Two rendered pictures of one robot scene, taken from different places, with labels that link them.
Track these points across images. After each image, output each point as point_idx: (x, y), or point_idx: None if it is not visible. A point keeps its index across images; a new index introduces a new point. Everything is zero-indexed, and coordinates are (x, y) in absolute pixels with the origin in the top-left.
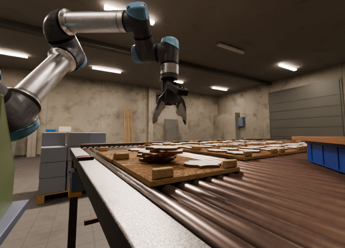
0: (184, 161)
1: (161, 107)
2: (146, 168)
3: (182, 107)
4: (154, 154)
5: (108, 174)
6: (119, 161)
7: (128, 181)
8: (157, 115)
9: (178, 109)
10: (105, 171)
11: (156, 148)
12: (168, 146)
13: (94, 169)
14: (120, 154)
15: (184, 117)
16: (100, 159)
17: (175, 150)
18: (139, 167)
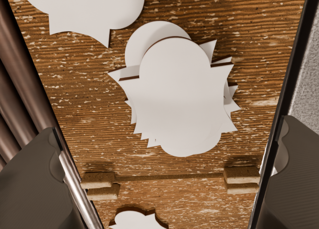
0: (109, 76)
1: (313, 188)
2: (256, 23)
3: (9, 218)
4: (230, 57)
5: (318, 67)
6: (261, 139)
7: None
8: (302, 130)
9: (72, 197)
10: (303, 105)
11: (226, 64)
12: (161, 97)
13: (312, 128)
14: (248, 175)
15: (50, 142)
16: (254, 212)
17: (161, 36)
18: (263, 47)
